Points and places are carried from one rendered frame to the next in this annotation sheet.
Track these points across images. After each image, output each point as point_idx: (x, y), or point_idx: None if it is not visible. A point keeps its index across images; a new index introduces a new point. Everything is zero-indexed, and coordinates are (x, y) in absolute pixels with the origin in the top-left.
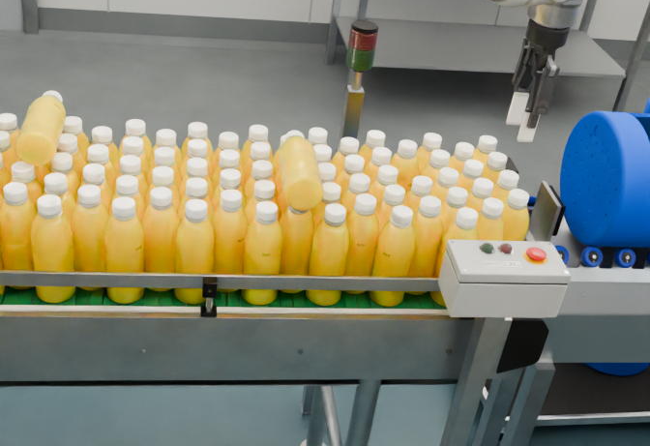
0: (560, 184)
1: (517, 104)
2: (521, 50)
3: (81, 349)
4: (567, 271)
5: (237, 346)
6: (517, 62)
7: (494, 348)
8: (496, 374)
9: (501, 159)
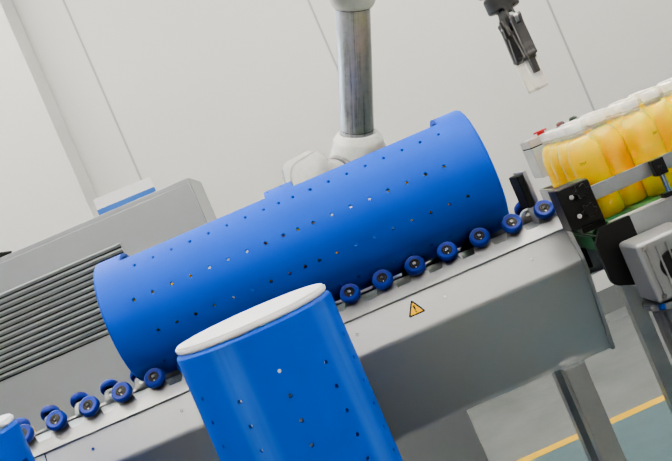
0: (506, 201)
1: None
2: (523, 21)
3: None
4: (521, 142)
5: None
6: (528, 32)
7: None
8: (591, 268)
9: (560, 128)
